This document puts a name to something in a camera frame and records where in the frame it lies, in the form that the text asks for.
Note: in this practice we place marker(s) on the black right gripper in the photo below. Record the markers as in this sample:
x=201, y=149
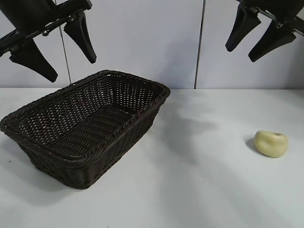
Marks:
x=285, y=12

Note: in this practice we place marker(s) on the pale yellow apple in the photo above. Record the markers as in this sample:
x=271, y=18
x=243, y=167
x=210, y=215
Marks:
x=270, y=143

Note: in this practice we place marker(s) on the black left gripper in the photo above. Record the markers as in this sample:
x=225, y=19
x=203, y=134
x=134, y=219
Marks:
x=26, y=12

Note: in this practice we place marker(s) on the dark brown woven basket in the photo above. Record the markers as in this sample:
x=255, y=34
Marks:
x=78, y=133

